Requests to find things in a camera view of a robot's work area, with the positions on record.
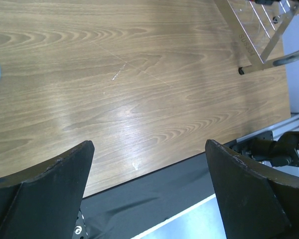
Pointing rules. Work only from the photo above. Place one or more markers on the steel wire dish rack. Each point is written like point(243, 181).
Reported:
point(258, 26)

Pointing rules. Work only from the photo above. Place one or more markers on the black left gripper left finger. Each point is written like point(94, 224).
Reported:
point(43, 201)

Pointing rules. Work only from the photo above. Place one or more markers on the aluminium slotted rail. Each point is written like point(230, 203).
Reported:
point(200, 221)

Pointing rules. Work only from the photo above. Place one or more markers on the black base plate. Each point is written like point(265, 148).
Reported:
point(126, 210)

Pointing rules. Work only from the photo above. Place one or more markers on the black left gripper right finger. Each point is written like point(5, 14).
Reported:
point(255, 201)

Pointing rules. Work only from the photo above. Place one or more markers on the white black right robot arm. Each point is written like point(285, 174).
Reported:
point(263, 147)

